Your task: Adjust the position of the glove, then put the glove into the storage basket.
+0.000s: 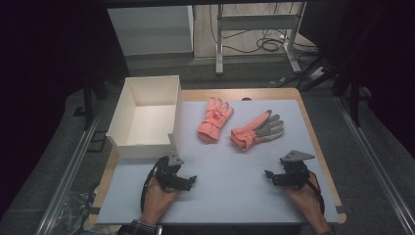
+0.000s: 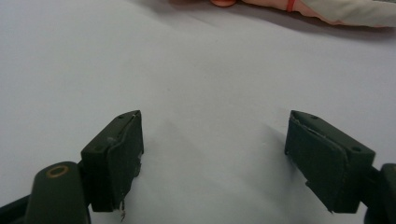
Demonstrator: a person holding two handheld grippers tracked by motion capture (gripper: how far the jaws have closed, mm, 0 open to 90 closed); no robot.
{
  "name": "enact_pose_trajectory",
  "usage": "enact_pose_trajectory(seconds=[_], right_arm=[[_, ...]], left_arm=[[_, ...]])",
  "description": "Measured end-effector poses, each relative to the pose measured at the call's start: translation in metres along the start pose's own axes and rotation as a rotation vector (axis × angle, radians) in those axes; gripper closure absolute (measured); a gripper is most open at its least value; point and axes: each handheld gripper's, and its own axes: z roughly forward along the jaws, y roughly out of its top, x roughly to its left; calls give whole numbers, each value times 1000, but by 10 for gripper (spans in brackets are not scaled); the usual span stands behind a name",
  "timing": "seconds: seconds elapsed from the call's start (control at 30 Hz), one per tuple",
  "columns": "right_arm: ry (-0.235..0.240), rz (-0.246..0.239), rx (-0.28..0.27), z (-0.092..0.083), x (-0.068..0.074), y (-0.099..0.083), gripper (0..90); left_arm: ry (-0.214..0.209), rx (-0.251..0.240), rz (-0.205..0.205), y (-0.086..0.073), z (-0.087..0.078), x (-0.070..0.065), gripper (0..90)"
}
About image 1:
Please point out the aluminium rail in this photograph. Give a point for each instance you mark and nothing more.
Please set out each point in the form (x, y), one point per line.
(70, 169)
(375, 163)

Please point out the clear plastic bag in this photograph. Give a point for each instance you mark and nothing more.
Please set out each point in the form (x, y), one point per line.
(76, 209)

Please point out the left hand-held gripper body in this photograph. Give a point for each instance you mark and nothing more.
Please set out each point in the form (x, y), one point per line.
(167, 171)

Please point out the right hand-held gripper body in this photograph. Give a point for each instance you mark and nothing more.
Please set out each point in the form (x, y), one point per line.
(295, 171)

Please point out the pink glove with red label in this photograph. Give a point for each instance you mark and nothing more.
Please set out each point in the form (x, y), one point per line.
(213, 120)

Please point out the dark metal stand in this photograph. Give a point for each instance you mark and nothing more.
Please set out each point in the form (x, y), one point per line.
(89, 98)
(354, 98)

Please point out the white box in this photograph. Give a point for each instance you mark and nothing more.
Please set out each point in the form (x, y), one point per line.
(147, 125)

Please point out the white power strip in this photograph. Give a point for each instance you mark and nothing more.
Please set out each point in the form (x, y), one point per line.
(317, 73)

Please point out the light blue table mat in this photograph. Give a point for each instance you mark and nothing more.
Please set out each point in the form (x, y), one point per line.
(235, 169)

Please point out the pink glove with grey palm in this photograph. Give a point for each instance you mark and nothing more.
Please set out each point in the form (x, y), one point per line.
(257, 130)

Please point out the person's right hand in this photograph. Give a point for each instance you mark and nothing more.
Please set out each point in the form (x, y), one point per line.
(305, 200)

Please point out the grey metal desk frame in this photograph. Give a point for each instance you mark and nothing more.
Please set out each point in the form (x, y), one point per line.
(257, 22)

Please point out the person's left hand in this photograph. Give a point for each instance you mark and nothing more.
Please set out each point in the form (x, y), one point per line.
(159, 199)

